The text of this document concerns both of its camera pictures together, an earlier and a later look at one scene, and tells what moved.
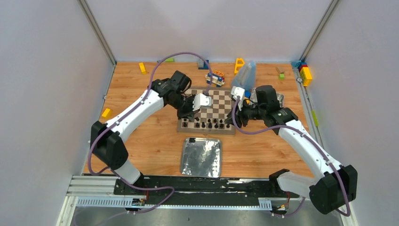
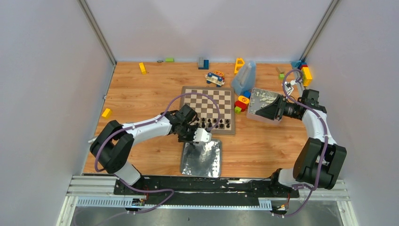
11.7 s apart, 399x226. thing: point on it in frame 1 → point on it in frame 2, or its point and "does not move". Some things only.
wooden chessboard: x=210 y=119 does not move
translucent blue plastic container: x=246 y=77 does not move
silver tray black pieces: x=202 y=157 does not move
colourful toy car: x=217 y=78 does not move
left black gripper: x=190 y=109 → x=187 y=134
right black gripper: x=238 y=121 → x=275 y=110
